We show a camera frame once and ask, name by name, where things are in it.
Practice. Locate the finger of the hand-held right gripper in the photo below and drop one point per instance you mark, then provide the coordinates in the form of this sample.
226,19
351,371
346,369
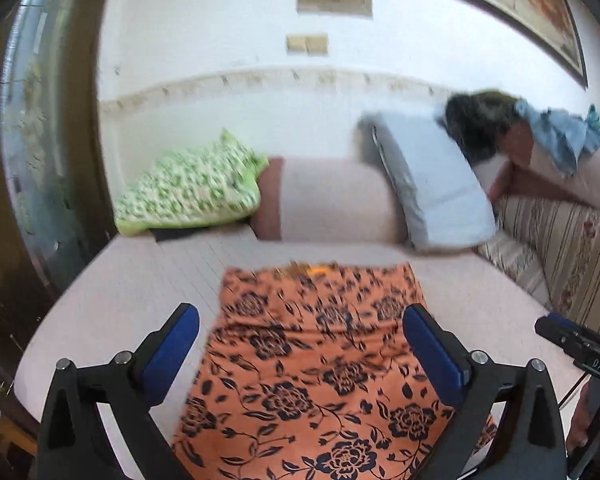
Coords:
560,330

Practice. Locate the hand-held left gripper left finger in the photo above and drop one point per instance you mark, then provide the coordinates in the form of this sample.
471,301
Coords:
172,345

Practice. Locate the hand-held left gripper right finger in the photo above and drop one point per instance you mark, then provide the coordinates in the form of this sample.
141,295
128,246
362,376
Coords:
430,345

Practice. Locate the orange black floral pillow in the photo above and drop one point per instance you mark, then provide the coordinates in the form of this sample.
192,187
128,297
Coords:
320,360

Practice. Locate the person's right hand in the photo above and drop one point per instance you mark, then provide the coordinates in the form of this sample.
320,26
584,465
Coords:
582,420

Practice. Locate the pink quilted sofa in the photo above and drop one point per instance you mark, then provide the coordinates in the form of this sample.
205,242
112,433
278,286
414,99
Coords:
130,300

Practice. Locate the striped floral sofa cushion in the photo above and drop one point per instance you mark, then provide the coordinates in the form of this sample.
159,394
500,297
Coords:
570,250

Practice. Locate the black flat item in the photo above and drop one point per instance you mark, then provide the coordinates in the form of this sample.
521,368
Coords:
180,235

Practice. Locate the grey white pillow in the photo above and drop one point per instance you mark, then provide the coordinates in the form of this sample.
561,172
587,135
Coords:
435,185

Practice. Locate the green white patterned pillow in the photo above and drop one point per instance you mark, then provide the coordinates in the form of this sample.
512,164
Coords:
190,185

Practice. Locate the light blue cloth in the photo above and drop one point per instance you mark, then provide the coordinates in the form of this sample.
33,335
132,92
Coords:
555,132

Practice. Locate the wooden door with glass pane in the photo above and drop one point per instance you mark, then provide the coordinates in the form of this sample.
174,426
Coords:
40,160

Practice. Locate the beige wall switch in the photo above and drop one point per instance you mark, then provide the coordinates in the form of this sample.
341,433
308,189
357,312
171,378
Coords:
318,44
296,43

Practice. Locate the framed wall painting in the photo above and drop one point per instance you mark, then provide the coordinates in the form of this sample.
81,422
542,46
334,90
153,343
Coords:
520,0

